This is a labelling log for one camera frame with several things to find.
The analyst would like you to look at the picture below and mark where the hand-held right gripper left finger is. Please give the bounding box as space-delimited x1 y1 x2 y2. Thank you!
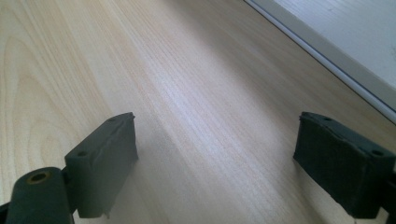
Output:
64 112 139 219

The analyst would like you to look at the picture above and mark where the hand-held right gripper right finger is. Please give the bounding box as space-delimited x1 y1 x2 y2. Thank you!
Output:
292 111 396 219

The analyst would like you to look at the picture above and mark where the white baseboard strip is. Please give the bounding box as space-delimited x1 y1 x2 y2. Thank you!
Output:
243 0 396 124

